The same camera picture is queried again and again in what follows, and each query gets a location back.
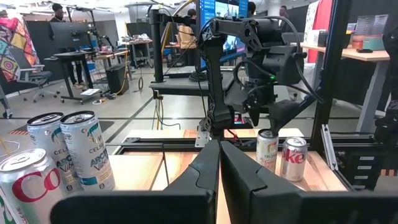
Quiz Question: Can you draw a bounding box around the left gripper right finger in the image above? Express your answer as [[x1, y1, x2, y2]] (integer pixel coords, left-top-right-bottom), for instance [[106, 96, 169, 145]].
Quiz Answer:
[[220, 140, 398, 224]]

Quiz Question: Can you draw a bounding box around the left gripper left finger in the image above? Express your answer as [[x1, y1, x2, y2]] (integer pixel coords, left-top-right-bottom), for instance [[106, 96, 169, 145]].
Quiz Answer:
[[49, 139, 221, 224]]

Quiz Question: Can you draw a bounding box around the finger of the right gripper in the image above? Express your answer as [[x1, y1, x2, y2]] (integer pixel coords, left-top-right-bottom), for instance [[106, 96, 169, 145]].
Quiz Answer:
[[269, 100, 301, 135], [248, 105, 261, 127]]

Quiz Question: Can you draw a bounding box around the slim Celsius Arctic Vibe can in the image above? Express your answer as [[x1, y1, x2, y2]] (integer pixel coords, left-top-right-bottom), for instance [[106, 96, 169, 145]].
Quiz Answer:
[[256, 128, 280, 174], [26, 111, 78, 192], [59, 111, 116, 191]]

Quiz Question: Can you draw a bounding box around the silver Diet Coke can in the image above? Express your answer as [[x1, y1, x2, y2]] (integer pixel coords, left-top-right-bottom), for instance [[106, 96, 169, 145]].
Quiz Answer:
[[0, 148, 67, 224], [279, 136, 308, 182]]

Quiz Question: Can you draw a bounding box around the red hanging banner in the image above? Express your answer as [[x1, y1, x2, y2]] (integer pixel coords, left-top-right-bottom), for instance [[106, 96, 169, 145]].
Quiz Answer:
[[306, 0, 334, 65]]

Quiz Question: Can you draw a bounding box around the wooden background table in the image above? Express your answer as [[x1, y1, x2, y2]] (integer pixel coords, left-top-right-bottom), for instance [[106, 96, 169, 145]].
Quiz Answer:
[[300, 42, 391, 133]]

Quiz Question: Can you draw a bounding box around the teal box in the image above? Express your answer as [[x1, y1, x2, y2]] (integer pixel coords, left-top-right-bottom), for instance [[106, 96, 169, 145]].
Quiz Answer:
[[362, 34, 386, 51]]

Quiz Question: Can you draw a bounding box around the black monitor stand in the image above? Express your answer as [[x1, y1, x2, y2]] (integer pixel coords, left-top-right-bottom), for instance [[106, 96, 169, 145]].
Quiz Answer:
[[148, 8, 195, 83]]

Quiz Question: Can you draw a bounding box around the black waste bin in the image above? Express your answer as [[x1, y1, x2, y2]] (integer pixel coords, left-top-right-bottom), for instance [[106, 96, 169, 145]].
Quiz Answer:
[[104, 63, 130, 96]]

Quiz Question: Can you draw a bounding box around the cluttered background desk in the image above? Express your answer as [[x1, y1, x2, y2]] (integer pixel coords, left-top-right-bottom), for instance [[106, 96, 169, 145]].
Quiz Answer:
[[93, 34, 155, 82]]

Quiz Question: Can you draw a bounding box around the black standing desk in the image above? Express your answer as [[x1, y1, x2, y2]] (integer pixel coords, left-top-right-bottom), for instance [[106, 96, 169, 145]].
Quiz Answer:
[[44, 51, 94, 105]]

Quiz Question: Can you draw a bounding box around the grey office chair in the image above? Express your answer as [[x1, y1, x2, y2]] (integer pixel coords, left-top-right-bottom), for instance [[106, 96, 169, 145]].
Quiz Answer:
[[9, 46, 60, 103]]

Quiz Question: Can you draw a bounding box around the large black monitor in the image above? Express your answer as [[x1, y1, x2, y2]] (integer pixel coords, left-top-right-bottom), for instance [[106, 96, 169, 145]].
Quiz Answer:
[[49, 21, 91, 52]]

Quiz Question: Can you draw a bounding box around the colourful patchwork quilt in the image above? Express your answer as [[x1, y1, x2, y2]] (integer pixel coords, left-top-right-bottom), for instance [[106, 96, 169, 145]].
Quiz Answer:
[[0, 17, 41, 82]]

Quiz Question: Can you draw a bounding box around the black aluminium frame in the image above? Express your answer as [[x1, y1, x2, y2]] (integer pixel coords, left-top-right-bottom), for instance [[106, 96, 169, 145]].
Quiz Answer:
[[113, 0, 398, 191]]

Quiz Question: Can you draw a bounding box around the silver metal frame bracket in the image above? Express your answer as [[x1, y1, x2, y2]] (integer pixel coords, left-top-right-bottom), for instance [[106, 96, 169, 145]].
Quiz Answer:
[[195, 117, 211, 148]]

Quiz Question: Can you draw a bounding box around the yellow floor cable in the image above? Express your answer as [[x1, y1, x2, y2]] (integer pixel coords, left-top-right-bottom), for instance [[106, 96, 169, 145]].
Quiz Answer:
[[152, 93, 164, 131]]

